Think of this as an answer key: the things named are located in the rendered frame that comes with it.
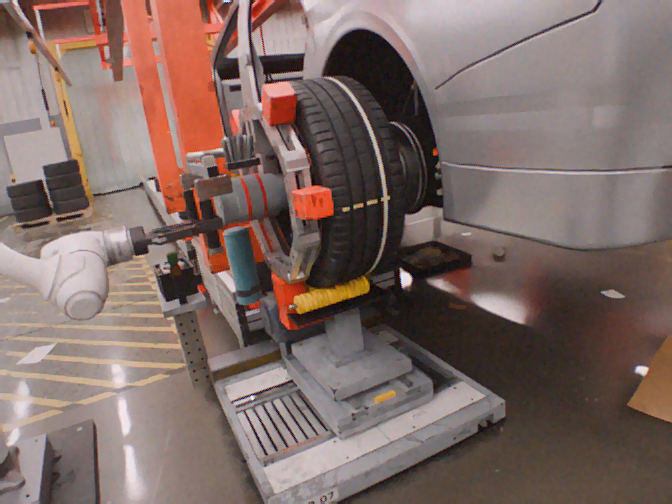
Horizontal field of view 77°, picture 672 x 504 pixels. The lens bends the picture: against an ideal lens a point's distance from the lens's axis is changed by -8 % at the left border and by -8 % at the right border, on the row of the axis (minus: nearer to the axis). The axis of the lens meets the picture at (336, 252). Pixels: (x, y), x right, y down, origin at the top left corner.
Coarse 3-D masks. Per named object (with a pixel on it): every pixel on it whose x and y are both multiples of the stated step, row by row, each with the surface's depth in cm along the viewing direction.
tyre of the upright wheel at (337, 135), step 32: (320, 96) 123; (320, 128) 117; (352, 128) 120; (384, 128) 124; (320, 160) 117; (352, 160) 118; (384, 160) 123; (352, 192) 119; (352, 224) 123; (288, 256) 164; (320, 256) 134; (352, 256) 129; (384, 256) 138
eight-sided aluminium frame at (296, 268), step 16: (240, 112) 143; (256, 112) 127; (240, 128) 149; (272, 128) 121; (288, 128) 122; (272, 144) 122; (288, 144) 123; (288, 160) 116; (304, 160) 118; (288, 176) 117; (304, 176) 119; (288, 192) 120; (256, 224) 164; (272, 240) 162; (304, 240) 122; (272, 256) 158; (304, 256) 134; (288, 272) 138; (304, 272) 138
